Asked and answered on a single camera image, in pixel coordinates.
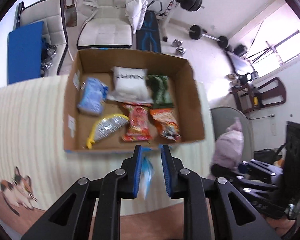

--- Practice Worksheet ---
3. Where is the blue white wipes packet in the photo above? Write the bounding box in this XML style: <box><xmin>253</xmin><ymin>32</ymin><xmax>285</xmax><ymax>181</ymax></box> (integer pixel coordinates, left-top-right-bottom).
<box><xmin>139</xmin><ymin>157</ymin><xmax>154</xmax><ymax>199</ymax></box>

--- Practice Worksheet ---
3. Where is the yellow silver sponge pouch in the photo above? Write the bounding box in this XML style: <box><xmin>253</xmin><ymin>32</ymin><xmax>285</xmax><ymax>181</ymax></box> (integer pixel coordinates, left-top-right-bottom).
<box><xmin>86</xmin><ymin>114</ymin><xmax>129</xmax><ymax>150</ymax></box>

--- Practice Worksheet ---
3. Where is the red floral snack bag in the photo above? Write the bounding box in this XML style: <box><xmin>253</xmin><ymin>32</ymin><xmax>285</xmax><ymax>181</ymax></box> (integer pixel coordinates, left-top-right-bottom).
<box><xmin>122</xmin><ymin>103</ymin><xmax>152</xmax><ymax>142</ymax></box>

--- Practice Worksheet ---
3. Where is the orange snack bag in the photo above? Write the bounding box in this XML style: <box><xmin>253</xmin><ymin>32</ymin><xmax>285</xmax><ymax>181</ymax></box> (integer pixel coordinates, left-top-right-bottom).
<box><xmin>149</xmin><ymin>108</ymin><xmax>181</xmax><ymax>142</ymax></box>

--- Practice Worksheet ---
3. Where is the light blue tissue pack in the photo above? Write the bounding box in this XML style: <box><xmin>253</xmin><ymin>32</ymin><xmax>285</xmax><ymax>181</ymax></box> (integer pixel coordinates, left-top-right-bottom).
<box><xmin>77</xmin><ymin>77</ymin><xmax>109</xmax><ymax>116</ymax></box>

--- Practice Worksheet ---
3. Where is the white soft pillow pack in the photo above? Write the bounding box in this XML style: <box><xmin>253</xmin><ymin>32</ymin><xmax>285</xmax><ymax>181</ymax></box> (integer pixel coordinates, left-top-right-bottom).
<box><xmin>107</xmin><ymin>67</ymin><xmax>153</xmax><ymax>105</ymax></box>

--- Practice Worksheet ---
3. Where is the person's right hand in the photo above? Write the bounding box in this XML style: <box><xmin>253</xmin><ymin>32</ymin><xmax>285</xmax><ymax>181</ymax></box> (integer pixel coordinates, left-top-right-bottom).
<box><xmin>265</xmin><ymin>217</ymin><xmax>296</xmax><ymax>237</ymax></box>

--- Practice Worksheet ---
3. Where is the black cabinet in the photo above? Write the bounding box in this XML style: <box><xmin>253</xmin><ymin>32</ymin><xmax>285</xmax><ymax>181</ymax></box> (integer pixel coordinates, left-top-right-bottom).
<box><xmin>276</xmin><ymin>121</ymin><xmax>300</xmax><ymax>207</ymax></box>

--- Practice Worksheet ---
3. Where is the pink grey plush toy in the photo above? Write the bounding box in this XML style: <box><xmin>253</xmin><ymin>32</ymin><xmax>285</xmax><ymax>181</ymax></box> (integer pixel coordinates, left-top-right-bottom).
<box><xmin>209</xmin><ymin>128</ymin><xmax>243</xmax><ymax>179</ymax></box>

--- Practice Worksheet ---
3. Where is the grey round chair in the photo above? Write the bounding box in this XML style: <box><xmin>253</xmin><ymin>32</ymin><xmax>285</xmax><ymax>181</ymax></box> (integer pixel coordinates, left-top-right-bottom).
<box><xmin>211</xmin><ymin>106</ymin><xmax>254</xmax><ymax>161</ymax></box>

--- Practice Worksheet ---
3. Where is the dark wooden chair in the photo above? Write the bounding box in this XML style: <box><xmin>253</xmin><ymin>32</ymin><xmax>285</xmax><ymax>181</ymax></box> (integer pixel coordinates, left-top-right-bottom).
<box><xmin>230</xmin><ymin>77</ymin><xmax>287</xmax><ymax>114</ymax></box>

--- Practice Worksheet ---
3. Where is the brown cardboard box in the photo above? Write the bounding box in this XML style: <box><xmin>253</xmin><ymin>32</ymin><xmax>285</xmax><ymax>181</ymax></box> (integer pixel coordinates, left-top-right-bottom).
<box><xmin>63</xmin><ymin>49</ymin><xmax>205</xmax><ymax>154</ymax></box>

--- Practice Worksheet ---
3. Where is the green snack bag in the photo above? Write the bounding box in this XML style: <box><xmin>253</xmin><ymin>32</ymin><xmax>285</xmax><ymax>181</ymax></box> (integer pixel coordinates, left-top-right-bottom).
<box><xmin>147</xmin><ymin>75</ymin><xmax>174</xmax><ymax>109</ymax></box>

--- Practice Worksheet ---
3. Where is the chrome dumbbell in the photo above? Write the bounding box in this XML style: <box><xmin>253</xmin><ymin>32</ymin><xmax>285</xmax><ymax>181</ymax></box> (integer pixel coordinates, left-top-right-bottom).
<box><xmin>175</xmin><ymin>47</ymin><xmax>186</xmax><ymax>57</ymax></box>
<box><xmin>172</xmin><ymin>39</ymin><xmax>183</xmax><ymax>48</ymax></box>

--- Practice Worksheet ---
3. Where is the black barbell on floor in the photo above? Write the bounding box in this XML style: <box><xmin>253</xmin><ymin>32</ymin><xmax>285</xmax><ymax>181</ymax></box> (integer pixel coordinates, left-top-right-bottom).
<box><xmin>189</xmin><ymin>24</ymin><xmax>229</xmax><ymax>49</ymax></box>

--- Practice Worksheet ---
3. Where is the blue folder board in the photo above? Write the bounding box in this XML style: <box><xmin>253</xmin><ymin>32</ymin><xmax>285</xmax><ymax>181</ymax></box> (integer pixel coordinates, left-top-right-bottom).
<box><xmin>7</xmin><ymin>21</ymin><xmax>44</xmax><ymax>85</ymax></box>

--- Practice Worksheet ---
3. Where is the blue black bench pad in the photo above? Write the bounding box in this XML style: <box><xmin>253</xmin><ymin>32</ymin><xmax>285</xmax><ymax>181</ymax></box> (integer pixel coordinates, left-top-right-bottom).
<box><xmin>136</xmin><ymin>11</ymin><xmax>161</xmax><ymax>53</ymax></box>

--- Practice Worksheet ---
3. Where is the white weight bench rack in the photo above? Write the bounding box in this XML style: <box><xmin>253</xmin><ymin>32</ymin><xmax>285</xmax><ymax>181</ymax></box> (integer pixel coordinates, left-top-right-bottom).
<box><xmin>157</xmin><ymin>0</ymin><xmax>181</xmax><ymax>42</ymax></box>

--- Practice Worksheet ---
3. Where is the white padded armchair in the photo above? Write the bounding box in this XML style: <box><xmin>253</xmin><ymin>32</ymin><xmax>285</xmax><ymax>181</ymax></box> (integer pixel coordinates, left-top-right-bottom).
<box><xmin>76</xmin><ymin>0</ymin><xmax>133</xmax><ymax>49</ymax></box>

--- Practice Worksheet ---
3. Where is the white cushioned side chair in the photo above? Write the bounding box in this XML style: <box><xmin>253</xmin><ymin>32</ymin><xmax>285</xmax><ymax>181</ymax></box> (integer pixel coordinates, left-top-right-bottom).
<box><xmin>14</xmin><ymin>0</ymin><xmax>68</xmax><ymax>76</ymax></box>

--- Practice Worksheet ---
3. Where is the white puffer jacket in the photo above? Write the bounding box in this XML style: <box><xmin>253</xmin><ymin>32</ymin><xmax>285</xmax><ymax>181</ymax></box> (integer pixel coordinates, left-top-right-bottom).
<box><xmin>75</xmin><ymin>0</ymin><xmax>148</xmax><ymax>34</ymax></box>

